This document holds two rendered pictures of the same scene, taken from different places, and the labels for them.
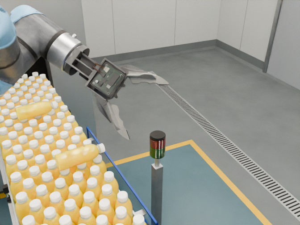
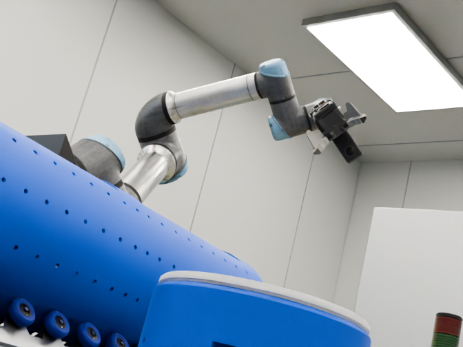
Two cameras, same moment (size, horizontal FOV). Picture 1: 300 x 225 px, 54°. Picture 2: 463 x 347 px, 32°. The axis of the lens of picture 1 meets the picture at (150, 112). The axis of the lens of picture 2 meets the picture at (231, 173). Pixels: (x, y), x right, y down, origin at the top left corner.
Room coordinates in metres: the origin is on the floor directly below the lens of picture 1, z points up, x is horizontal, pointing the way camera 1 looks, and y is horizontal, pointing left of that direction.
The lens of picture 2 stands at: (-0.33, -1.55, 0.87)
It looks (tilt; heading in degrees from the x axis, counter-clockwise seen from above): 18 degrees up; 68
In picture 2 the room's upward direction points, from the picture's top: 14 degrees clockwise
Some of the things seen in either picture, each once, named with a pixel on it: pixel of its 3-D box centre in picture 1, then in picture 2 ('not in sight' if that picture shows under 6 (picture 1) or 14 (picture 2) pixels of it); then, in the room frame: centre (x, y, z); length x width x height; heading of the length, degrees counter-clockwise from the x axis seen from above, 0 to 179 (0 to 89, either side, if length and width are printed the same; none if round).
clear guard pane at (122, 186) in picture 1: (118, 200); not in sight; (1.10, 0.17, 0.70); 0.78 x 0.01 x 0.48; 31
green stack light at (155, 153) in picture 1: (157, 149); (444, 345); (0.93, -0.03, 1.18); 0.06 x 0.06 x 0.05
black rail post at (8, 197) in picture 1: (7, 192); not in sight; (0.93, 0.64, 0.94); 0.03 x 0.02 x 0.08; 31
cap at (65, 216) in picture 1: (65, 221); not in sight; (0.66, 0.29, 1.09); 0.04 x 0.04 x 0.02
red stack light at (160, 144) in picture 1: (157, 140); (447, 327); (0.93, -0.03, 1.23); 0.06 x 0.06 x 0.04
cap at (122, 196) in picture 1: (122, 196); not in sight; (0.77, 0.10, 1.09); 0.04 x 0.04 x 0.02
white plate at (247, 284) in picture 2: not in sight; (262, 307); (0.13, -0.63, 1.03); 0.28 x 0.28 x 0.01
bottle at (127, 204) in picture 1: (123, 214); not in sight; (0.77, 0.10, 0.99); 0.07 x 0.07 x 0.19
